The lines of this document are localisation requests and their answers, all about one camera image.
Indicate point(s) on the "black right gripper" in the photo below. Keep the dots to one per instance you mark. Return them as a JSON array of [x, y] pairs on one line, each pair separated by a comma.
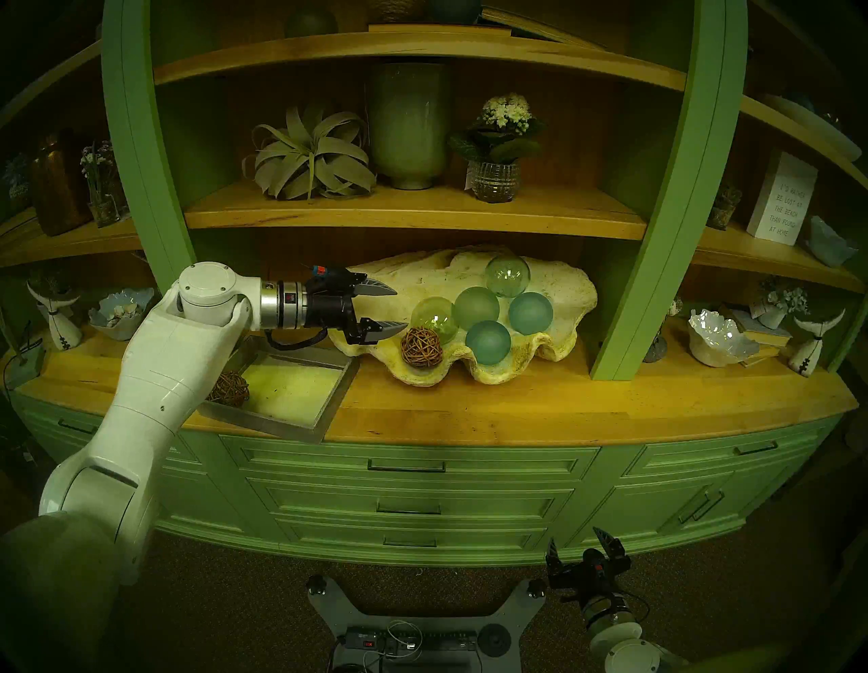
[[586, 573]]

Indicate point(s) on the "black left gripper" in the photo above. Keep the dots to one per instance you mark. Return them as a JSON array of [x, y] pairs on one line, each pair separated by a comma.
[[329, 302]]

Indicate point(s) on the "brown wicker ball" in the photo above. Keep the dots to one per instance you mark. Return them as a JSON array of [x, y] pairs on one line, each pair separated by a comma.
[[422, 348], [232, 390]]

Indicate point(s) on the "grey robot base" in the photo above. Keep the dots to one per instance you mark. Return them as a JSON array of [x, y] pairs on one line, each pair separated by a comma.
[[515, 610]]

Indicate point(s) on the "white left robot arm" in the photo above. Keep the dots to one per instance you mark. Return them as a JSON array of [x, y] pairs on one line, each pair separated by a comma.
[[163, 380]]

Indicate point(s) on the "giant clam shell bowl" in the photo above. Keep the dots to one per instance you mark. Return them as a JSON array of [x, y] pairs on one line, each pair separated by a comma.
[[434, 271]]

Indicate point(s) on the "scalloped bowl with seashells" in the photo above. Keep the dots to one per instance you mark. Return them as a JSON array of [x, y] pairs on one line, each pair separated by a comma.
[[122, 315]]

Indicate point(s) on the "white scalloped shell bowl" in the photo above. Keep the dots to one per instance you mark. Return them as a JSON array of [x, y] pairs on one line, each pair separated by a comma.
[[719, 339]]

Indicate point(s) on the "pale blue wavy bowl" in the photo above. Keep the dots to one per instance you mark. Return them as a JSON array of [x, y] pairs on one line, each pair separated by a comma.
[[831, 245]]

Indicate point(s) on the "black base knob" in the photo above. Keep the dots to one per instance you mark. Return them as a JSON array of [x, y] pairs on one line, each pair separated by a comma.
[[316, 585], [536, 587]]

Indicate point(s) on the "clear yellowish glass ball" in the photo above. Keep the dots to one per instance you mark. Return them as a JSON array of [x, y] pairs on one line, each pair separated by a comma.
[[435, 315]]

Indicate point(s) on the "frosted teal glass ball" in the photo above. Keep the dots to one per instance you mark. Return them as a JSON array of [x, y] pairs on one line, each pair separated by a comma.
[[531, 313], [488, 342], [477, 305]]

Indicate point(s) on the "grey square tray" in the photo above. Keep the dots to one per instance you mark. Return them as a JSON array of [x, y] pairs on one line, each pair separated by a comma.
[[291, 393]]

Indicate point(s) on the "black round base disc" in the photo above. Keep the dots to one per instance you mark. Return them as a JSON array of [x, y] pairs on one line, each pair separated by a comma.
[[494, 640]]

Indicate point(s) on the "clear green glass ball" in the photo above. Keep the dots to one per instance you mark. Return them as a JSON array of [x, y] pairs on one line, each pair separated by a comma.
[[507, 275]]

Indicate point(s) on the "green wooden shelf cabinet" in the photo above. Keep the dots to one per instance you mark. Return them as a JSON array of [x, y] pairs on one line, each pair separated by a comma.
[[475, 414]]

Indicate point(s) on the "grey-green air plant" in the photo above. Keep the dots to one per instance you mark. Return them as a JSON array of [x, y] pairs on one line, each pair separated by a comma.
[[312, 156]]

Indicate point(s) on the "black power strip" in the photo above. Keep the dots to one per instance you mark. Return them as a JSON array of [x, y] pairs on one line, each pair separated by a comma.
[[434, 640]]

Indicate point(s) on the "tall green ceramic vase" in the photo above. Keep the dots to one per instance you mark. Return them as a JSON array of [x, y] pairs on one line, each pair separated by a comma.
[[410, 122]]

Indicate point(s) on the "white flowers in glass pot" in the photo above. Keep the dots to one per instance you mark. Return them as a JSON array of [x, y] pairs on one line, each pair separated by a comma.
[[498, 146]]

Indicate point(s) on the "stack of old books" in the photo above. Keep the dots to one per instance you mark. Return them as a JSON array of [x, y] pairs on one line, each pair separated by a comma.
[[770, 336]]

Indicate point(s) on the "dark green sphere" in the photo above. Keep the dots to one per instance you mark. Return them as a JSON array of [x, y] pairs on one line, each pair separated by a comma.
[[310, 24]]

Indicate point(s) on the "small flowers in glass vase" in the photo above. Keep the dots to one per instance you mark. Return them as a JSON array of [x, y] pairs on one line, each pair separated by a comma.
[[103, 190]]

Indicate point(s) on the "woven basket vase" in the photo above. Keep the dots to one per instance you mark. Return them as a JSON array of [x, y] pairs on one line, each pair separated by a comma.
[[397, 10]]

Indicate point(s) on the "white whale tail figurine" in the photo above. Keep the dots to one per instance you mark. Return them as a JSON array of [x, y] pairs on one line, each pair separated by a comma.
[[808, 349], [62, 325]]

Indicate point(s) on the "dark teal vase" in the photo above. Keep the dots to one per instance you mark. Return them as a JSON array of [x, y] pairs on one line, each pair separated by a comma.
[[453, 9]]

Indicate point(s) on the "slanted old book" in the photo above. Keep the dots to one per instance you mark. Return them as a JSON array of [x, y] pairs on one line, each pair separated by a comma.
[[536, 28]]

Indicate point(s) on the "brown glass vase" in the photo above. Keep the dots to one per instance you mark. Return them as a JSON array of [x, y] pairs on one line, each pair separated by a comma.
[[60, 186]]

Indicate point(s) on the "small dark potted plant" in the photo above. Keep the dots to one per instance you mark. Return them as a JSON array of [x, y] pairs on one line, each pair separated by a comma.
[[723, 210]]

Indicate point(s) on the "dark small shelf ornament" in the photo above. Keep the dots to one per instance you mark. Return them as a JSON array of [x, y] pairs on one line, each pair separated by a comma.
[[17, 183]]

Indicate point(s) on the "white text sign block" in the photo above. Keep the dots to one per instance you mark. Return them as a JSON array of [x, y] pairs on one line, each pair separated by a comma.
[[780, 200]]

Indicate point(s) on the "large pale plate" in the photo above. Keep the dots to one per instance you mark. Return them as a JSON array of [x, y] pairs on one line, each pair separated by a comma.
[[814, 125]]

